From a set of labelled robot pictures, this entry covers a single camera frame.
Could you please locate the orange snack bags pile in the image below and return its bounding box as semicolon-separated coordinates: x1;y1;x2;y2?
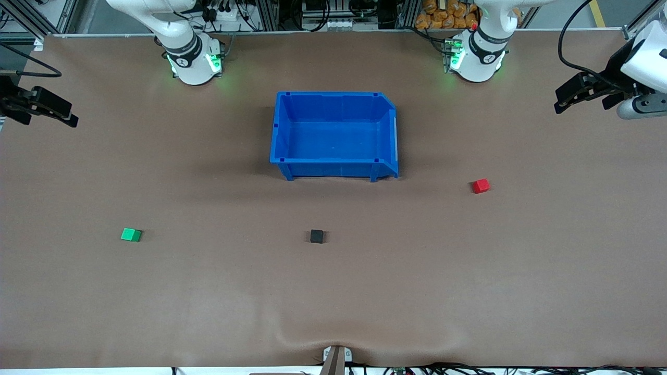
415;0;480;30

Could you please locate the white power strip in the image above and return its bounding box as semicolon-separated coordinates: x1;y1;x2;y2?
208;4;246;23

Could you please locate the blue plastic storage bin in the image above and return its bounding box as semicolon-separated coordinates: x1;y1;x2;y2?
269;92;400;182

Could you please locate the brown table cover cloth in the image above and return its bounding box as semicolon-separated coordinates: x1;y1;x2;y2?
0;29;667;369

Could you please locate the metal table edge clamp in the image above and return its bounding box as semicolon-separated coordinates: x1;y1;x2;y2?
322;345;354;375

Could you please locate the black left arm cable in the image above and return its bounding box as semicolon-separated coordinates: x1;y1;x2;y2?
558;0;628;90

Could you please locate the aluminium frame profile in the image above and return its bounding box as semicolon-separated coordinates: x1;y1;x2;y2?
0;0;80;41
623;0;667;40

